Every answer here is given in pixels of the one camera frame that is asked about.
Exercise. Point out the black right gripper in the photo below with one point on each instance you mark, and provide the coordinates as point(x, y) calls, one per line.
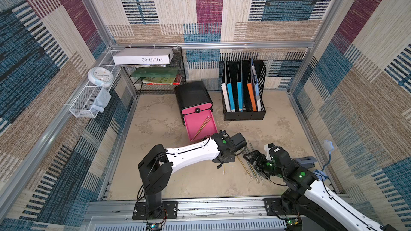
point(260, 162)

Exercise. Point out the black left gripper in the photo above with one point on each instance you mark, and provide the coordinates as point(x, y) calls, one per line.
point(232, 159)

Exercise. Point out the pink top drawer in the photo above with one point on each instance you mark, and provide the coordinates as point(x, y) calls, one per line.
point(197, 108)

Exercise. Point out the black drawer cabinet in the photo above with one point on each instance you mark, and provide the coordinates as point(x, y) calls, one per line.
point(191, 94)

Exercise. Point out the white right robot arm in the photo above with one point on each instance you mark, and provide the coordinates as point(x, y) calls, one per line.
point(308, 195)

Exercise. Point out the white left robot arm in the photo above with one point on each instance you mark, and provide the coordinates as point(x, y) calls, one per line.
point(160, 163)

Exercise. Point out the green pencil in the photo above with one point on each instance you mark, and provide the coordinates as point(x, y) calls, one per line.
point(251, 168)
point(251, 149)

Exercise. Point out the white binder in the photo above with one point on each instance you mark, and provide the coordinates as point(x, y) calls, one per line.
point(224, 89)

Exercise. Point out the black mesh file holder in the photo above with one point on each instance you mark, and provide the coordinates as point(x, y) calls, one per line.
point(248, 114)

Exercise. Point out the orange folder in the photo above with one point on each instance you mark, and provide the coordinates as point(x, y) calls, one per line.
point(251, 93)

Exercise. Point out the teal folder right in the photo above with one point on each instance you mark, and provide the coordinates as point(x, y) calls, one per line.
point(240, 88)

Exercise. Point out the green book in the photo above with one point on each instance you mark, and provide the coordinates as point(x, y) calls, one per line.
point(155, 72)

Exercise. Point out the white folio box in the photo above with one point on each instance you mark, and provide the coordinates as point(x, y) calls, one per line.
point(137, 56)

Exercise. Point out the light blue cloth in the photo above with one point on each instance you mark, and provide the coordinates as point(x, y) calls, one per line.
point(101, 101)

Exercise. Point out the white round clock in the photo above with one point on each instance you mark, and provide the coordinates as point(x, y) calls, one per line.
point(100, 77)

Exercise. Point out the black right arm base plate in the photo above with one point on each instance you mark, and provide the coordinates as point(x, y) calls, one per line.
point(273, 207)

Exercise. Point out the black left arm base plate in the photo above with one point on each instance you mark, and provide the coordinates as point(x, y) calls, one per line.
point(168, 210)

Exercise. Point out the black mesh wire shelf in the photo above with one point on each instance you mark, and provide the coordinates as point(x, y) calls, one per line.
point(177, 61)

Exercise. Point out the white wire basket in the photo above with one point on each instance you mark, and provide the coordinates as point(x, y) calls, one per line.
point(80, 108)

